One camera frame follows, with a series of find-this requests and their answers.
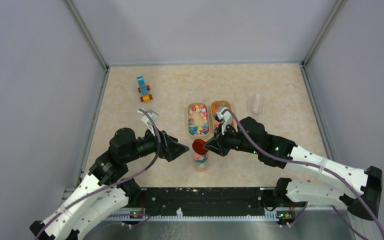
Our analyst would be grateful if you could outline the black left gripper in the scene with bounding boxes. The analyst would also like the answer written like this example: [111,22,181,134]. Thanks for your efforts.
[124,123,190,163]

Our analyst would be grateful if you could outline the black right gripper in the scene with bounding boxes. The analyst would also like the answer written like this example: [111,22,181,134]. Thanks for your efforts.
[204,121,260,157]

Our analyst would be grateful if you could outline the red jar lid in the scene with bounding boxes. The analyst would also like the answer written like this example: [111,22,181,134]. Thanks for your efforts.
[192,139,208,155]

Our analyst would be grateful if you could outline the clear plastic jar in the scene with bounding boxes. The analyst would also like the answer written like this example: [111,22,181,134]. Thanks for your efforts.
[193,152,208,172]

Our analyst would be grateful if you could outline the clear plastic scoop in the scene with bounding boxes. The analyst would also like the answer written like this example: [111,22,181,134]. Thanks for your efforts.
[248,93,264,117]

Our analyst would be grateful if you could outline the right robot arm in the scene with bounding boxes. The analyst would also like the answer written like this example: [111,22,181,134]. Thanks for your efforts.
[203,117,383,221]

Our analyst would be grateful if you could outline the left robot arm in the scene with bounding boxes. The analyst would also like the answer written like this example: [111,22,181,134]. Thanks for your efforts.
[29,127,189,240]

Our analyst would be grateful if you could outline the beige tray opaque candies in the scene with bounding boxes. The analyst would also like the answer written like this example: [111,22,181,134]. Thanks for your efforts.
[187,102,212,139]

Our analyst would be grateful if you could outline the beige tray translucent candies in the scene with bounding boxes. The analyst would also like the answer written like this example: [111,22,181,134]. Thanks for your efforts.
[210,100,235,130]

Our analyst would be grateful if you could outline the blue toy car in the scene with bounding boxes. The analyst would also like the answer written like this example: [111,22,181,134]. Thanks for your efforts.
[136,76,153,103]

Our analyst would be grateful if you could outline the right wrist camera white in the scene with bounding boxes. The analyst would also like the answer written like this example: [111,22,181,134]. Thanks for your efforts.
[214,106,233,135]

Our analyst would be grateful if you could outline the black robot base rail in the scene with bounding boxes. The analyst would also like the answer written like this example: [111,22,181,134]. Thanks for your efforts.
[125,186,307,218]

